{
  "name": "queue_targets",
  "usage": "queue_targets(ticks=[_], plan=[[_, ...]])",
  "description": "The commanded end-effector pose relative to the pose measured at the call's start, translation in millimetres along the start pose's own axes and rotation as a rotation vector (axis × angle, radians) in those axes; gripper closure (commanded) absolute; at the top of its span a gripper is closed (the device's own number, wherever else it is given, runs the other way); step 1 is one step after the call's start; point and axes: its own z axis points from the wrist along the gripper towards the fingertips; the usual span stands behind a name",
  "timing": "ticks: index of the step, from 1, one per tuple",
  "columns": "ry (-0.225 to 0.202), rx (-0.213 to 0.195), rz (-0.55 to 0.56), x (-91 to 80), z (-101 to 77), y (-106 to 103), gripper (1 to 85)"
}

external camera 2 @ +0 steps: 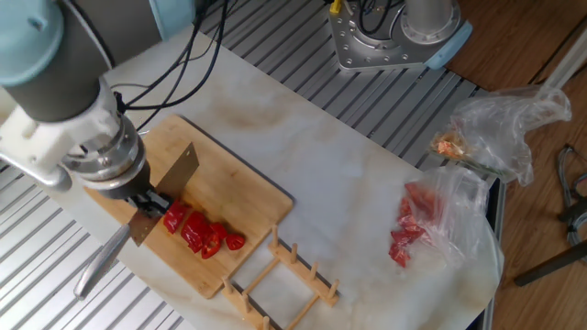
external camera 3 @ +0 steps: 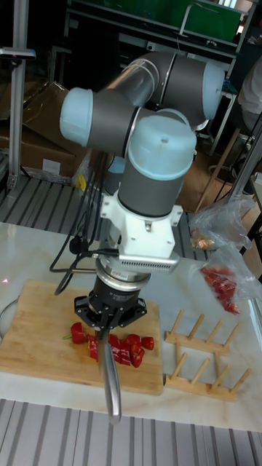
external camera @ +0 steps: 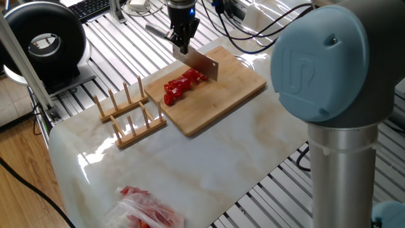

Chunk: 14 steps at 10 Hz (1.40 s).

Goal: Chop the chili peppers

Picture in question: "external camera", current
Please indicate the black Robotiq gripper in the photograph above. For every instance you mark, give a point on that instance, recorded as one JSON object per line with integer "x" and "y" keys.
{"x": 182, "y": 20}

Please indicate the steel kitchen knife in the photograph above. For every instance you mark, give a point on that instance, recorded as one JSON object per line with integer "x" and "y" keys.
{"x": 202, "y": 61}

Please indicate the silver UR5 robot arm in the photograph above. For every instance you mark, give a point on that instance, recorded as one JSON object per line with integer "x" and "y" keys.
{"x": 332, "y": 69}

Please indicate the wide red chili slice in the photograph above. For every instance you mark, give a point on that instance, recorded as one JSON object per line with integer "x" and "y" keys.
{"x": 191, "y": 75}

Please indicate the flat rectangular chili slice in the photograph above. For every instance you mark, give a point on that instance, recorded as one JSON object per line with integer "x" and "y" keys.
{"x": 179, "y": 83}

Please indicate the large red chili chunk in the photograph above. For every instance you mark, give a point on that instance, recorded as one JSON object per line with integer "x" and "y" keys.
{"x": 167, "y": 88}

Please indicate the small red chili tip piece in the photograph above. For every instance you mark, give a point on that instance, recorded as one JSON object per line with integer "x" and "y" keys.
{"x": 168, "y": 99}

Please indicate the clear bag with chili pieces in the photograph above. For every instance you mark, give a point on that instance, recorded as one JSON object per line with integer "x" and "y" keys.
{"x": 148, "y": 210}

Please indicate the bamboo cutting board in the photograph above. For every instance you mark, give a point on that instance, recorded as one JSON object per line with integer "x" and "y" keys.
{"x": 221, "y": 95}

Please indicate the black keyboard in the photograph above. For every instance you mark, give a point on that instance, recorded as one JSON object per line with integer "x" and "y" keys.
{"x": 88, "y": 8}

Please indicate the wooden peg rack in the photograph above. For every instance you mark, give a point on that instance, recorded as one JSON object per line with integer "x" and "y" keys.
{"x": 139, "y": 134}

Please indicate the marble pattern table mat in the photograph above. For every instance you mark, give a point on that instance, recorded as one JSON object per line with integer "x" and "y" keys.
{"x": 190, "y": 171}

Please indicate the white round lamp base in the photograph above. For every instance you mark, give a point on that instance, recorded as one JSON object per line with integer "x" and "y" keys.
{"x": 14, "y": 79}

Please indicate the short aluminium profile post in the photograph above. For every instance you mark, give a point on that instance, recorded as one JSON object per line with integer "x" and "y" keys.
{"x": 117, "y": 12}

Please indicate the grey device base plate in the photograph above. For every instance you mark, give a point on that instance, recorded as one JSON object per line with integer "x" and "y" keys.
{"x": 83, "y": 77}

